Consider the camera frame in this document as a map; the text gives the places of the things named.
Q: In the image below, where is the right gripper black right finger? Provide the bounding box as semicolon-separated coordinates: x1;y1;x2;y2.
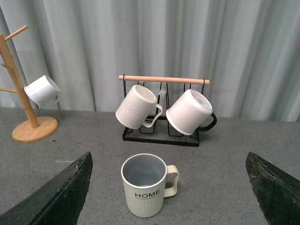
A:
246;152;300;225

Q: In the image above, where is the grey curtain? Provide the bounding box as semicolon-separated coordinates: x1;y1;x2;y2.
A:
0;0;300;122

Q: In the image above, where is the white mug on tree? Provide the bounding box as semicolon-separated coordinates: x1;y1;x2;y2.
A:
24;75;60;106

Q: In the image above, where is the cream ribbed hanging mug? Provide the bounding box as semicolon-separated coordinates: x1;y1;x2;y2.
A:
115;85;163;129

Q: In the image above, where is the wooden mug tree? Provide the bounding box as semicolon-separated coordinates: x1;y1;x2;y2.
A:
0;25;59;143

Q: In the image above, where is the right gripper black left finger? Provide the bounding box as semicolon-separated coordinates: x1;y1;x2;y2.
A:
0;152;93;225

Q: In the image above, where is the white mug black handle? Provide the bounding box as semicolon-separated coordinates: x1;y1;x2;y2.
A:
166;89;217;135

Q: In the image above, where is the cream HOME mug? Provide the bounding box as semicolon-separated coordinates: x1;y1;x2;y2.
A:
121;153;179;218

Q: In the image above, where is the black wire mug rack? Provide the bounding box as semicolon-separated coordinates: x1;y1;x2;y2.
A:
119;75;217;147

